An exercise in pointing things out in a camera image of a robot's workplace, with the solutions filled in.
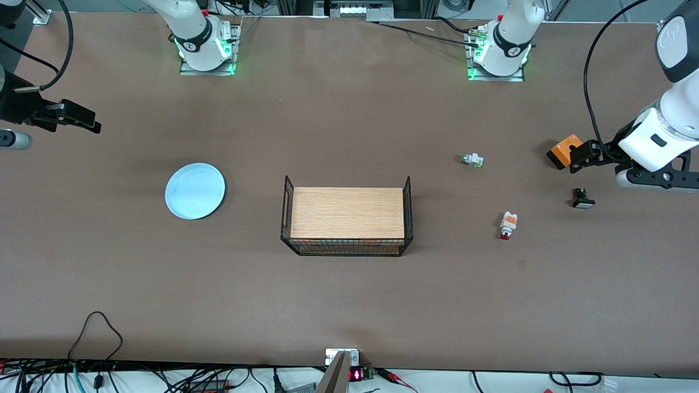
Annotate red push button switch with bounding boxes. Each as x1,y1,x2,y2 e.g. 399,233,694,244
499,211,518,241

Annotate light blue round plate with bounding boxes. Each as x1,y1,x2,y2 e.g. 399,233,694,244
165,163,226,220

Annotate red clip test leads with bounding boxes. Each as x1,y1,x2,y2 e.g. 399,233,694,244
376,368,420,393

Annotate orange button enclosure box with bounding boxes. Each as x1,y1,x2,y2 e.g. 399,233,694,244
547,134,584,170

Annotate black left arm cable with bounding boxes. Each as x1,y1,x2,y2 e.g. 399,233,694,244
583,0,651,156

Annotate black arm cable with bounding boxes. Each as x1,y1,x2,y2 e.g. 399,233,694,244
0,0,75,92
583,0,651,156

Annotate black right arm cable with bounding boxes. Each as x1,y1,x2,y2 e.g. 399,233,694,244
0,0,75,92

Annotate aluminium frame profile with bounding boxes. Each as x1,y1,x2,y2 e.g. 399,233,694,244
26,0,54,26

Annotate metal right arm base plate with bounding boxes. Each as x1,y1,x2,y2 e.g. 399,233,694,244
179,23,242,76

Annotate black looped table cable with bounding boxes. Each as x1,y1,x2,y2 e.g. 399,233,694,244
68,311,124,377

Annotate black cable along table edge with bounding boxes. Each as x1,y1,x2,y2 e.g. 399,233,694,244
367,20,484,45

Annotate black coiled cable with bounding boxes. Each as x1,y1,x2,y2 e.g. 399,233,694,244
549,371,605,388

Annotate black wire rack wooden shelf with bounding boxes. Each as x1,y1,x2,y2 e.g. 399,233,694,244
280,175,413,257

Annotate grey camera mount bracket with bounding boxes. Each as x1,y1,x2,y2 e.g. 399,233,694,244
316,348,361,393

